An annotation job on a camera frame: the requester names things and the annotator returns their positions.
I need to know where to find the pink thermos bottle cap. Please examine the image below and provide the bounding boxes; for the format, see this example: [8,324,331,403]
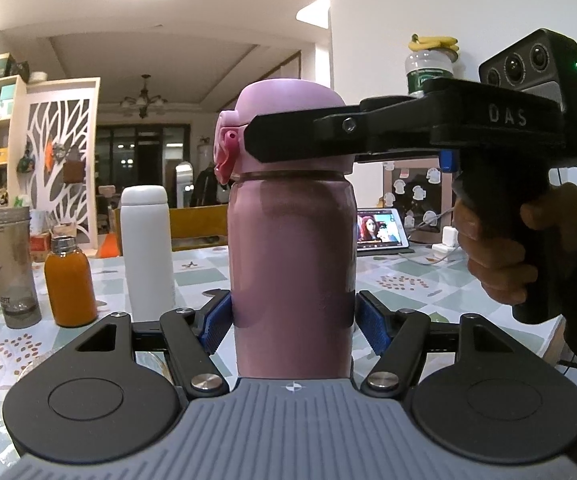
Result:
[214,78,353,184]

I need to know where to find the wooden chair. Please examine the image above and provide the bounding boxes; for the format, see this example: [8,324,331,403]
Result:
[114,204,228,256]

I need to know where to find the pink thermos bottle body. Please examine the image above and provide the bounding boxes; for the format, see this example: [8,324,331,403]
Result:
[228,171,357,379]

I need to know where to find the grey transparent tumbler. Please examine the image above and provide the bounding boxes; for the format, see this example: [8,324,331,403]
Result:
[0,207,42,330]

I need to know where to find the white tree pattern screen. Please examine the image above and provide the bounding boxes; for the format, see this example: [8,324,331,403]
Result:
[20,77,101,249]

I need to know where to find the cream shelf cabinet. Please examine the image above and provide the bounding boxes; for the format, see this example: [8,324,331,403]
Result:
[0,52,28,207]

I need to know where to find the white thermos bottle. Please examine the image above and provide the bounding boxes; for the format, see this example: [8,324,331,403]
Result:
[119,185,176,322]

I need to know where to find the tablet with video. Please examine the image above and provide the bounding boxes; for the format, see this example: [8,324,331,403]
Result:
[357,208,412,256]

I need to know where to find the chandelier ceiling lamp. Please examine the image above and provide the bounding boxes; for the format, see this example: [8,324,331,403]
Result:
[119,74,168,119]

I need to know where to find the yellow bananas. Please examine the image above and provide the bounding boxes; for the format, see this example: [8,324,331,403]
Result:
[409,34,459,53]

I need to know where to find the person's right hand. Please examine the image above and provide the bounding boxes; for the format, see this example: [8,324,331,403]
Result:
[454,182,577,306]

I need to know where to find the black camera box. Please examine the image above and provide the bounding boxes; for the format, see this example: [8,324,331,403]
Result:
[478,28,577,114]

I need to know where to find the orange juice glass bottle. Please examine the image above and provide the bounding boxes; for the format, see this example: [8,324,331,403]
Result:
[44,235,98,328]

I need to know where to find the white charger plug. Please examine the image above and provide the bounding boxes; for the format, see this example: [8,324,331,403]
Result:
[431,226,459,255]

